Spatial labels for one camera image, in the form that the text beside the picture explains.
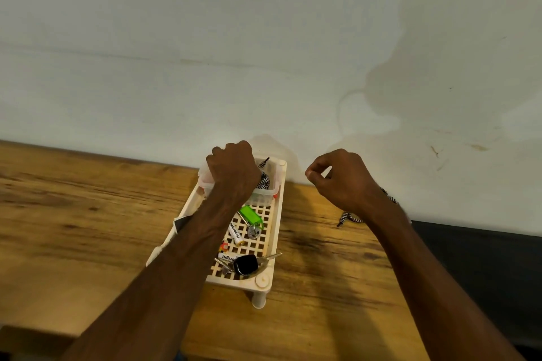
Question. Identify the small green object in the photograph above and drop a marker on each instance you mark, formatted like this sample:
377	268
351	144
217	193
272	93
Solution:
250	216

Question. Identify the large white plastic tray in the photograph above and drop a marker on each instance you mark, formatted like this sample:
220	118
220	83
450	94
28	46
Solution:
262	285

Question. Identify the person's right forearm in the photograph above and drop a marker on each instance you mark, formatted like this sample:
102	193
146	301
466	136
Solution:
440	293

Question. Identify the person's left forearm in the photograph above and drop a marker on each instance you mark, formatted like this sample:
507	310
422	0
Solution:
144	297

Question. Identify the black white patterned shoelace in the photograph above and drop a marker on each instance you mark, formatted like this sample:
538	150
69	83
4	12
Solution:
264	177
349	219

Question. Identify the small black white object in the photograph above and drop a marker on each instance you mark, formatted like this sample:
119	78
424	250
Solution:
246	265

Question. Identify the black shoe rack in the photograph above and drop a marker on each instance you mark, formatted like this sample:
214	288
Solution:
491	272

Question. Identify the low wooden table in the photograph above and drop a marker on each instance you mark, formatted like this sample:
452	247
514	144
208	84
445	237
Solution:
68	221

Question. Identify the person's right hand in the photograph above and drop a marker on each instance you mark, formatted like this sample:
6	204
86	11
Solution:
347	180

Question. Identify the person's left hand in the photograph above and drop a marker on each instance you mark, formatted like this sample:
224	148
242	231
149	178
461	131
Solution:
235	172

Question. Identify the small white plastic basket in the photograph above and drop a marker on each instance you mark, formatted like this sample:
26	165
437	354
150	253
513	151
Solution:
269	196

